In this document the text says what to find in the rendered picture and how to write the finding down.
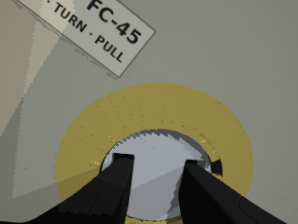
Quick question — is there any white cylinder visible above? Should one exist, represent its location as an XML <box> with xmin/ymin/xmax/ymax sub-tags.
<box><xmin>101</xmin><ymin>128</ymin><xmax>210</xmax><ymax>221</ymax></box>

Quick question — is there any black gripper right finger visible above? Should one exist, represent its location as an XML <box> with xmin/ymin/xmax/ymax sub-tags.
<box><xmin>178</xmin><ymin>160</ymin><xmax>285</xmax><ymax>224</ymax></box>

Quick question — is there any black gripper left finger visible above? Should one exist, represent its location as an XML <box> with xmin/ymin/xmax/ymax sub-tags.
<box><xmin>0</xmin><ymin>153</ymin><xmax>133</xmax><ymax>224</ymax></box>

